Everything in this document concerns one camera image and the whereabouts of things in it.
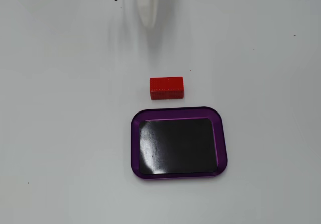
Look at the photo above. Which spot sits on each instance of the purple tray with black base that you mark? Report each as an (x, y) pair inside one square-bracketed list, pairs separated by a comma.
[(175, 146)]

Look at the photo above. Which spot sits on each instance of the red textured rectangular block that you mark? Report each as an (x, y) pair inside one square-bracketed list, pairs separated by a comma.
[(166, 87)]

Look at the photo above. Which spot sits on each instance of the white pointed gripper finger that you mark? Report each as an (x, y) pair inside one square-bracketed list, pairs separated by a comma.
[(148, 0)]

